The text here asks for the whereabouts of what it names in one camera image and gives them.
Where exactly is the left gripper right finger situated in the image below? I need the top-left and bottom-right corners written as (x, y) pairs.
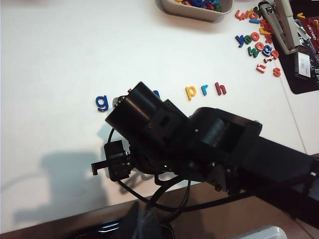
top-left (141, 209), bottom-right (162, 239)

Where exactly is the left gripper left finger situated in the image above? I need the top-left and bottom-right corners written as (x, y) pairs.
top-left (124, 201), bottom-right (142, 239)

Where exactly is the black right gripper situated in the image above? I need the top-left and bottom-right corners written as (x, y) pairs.
top-left (91, 81), bottom-right (192, 181)

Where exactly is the yellow letter p magnet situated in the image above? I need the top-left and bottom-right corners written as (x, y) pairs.
top-left (185, 86), bottom-right (197, 101)

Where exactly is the blue letter g magnet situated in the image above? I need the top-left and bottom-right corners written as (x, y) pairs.
top-left (95, 95), bottom-right (109, 112)
top-left (261, 44), bottom-right (274, 57)

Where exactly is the red letter h magnet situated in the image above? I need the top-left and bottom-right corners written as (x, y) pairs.
top-left (215, 82), bottom-right (228, 97)

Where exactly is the blue letter y magnet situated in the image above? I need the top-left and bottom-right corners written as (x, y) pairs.
top-left (235, 34), bottom-right (246, 48)

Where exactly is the green letter w magnet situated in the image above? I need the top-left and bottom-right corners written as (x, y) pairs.
top-left (247, 46), bottom-right (260, 58)

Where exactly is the orange letter w magnet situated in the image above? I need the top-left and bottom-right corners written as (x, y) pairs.
top-left (234, 9), bottom-right (247, 21)

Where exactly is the beige pulp tray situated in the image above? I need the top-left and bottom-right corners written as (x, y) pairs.
top-left (154, 0), bottom-right (234, 23)

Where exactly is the grey plastic housing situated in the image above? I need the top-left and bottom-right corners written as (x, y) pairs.
top-left (231, 225), bottom-right (287, 239)

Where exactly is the beige grey stapler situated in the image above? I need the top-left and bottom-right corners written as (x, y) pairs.
top-left (258, 0), bottom-right (300, 55)

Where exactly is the black desk mat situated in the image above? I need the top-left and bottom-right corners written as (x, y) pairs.
top-left (273, 0), bottom-right (319, 95)

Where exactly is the small black labelled box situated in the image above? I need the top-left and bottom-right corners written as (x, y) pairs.
top-left (294, 48), bottom-right (312, 79)

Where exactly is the red black foil package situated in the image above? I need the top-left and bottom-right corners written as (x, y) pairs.
top-left (298, 17), bottom-right (319, 54)

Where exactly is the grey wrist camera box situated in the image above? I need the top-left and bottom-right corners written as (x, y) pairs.
top-left (113, 95), bottom-right (127, 109)

